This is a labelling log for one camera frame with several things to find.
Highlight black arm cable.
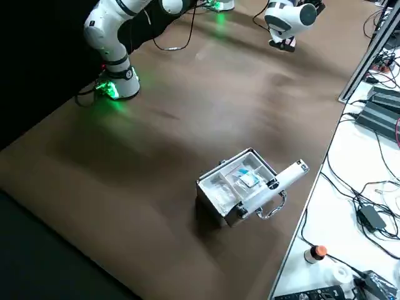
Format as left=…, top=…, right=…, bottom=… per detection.
left=152, top=0, right=273, bottom=51

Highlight silver metal case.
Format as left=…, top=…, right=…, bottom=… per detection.
left=196, top=147, right=310, bottom=230

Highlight black power supply box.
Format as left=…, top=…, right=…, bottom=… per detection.
left=356, top=101, right=400, bottom=143
left=371, top=86, right=400, bottom=107

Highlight clear plastic packet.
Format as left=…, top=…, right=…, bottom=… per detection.
left=215, top=184, right=237, bottom=207

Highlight black desk cable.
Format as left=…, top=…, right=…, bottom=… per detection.
left=324, top=253, right=371, bottom=279

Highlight usb hub with plugs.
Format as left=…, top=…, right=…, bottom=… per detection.
left=373, top=57, right=396, bottom=74

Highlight aluminium post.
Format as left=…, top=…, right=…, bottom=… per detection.
left=337, top=0, right=400, bottom=103

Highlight black power adapter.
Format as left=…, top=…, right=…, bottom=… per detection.
left=357, top=204, right=388, bottom=233

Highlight grey wrapped adapter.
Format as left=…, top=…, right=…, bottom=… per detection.
left=354, top=270, right=398, bottom=300

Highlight white blue medicine packet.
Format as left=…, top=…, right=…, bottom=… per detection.
left=239, top=168, right=262, bottom=188

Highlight white tape roll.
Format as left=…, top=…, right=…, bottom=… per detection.
left=331, top=265, right=353, bottom=285

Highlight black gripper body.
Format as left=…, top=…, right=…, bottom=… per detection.
left=269, top=35, right=290, bottom=53

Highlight black base cables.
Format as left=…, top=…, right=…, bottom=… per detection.
left=74, top=82, right=104, bottom=109

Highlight orange capped white cylinder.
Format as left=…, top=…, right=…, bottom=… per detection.
left=304, top=244, right=328, bottom=266

